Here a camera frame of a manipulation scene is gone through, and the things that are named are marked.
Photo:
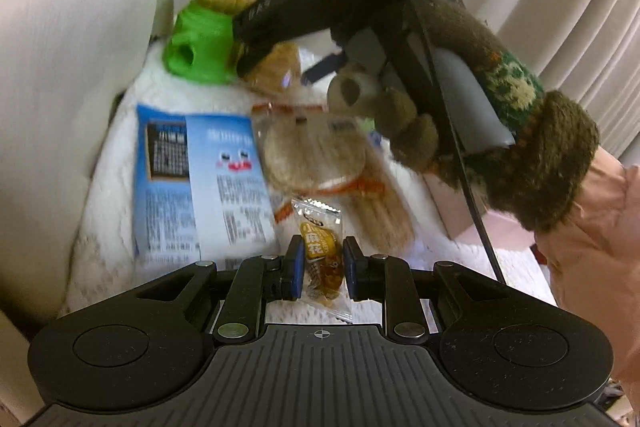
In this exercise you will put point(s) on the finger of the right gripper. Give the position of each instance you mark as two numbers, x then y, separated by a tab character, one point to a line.
328	65

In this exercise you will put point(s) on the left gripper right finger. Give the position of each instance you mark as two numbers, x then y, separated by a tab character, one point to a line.
357	273

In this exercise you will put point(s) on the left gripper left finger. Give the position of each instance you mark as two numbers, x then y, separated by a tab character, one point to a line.
293	269

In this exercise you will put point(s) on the small fried twist packet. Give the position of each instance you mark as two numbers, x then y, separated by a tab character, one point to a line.
321	228

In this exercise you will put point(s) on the clear small bread packet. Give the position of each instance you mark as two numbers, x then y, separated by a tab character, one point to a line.
279	73

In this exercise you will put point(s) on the pink sleeved right forearm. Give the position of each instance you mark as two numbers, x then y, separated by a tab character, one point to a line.
593	257

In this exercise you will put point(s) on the right hand in knit glove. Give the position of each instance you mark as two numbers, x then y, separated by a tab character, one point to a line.
452	99

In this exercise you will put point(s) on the long wafer cracker packet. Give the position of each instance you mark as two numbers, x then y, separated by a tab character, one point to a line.
378	212

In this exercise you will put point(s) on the round rice cracker packet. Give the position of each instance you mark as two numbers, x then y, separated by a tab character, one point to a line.
308	152

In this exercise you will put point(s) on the blue white snack bag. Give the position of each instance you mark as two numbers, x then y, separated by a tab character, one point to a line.
199	193

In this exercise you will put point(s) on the pink gift box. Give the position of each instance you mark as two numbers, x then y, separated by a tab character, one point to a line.
503	230

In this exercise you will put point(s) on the beige sofa armrest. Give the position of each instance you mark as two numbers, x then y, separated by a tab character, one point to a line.
63	62

